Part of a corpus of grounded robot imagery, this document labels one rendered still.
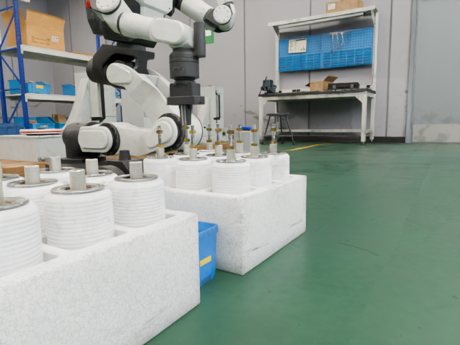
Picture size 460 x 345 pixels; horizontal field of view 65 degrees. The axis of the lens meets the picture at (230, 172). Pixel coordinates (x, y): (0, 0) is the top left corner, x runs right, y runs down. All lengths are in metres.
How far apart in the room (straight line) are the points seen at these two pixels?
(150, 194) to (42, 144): 2.38
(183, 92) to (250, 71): 5.65
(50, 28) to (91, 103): 3.15
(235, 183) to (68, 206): 0.43
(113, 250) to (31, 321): 0.13
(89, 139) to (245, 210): 1.01
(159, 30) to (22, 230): 0.77
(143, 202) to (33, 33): 5.71
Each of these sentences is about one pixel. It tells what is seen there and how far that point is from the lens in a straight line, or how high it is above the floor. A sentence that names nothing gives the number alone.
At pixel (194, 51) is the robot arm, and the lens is 1.11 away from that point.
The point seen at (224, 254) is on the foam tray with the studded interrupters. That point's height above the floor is 0.04.
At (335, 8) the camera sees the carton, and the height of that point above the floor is 1.94.
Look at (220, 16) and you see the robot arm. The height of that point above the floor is 0.79.
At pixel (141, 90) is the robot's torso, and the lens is 1.49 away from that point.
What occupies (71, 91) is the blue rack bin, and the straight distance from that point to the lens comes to 6.70.
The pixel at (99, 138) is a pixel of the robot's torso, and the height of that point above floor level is 0.29.
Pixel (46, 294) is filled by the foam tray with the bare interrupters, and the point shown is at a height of 0.15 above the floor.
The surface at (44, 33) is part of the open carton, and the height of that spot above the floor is 1.68.
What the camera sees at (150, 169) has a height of 0.22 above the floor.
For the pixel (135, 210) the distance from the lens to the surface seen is 0.63.
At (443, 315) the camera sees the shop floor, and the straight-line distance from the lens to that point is 0.80.
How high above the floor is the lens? 0.35
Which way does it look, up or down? 8 degrees down
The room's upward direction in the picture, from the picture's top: 1 degrees counter-clockwise
